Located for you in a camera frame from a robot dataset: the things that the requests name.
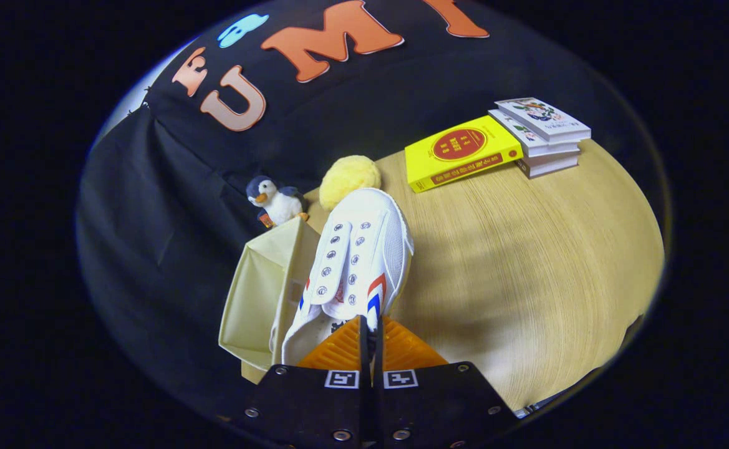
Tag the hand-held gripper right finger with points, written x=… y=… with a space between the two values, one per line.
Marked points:
x=433 y=405

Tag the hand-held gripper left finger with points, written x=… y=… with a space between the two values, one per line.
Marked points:
x=314 y=405

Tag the beige fabric storage box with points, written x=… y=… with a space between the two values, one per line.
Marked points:
x=258 y=299

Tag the white canvas shoe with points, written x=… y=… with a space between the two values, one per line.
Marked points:
x=364 y=243

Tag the penguin plush toy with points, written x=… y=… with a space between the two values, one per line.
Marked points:
x=277 y=202

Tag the yellow round plush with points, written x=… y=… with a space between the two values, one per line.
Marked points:
x=348 y=178

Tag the yellow book with red circle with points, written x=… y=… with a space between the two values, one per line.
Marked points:
x=461 y=153

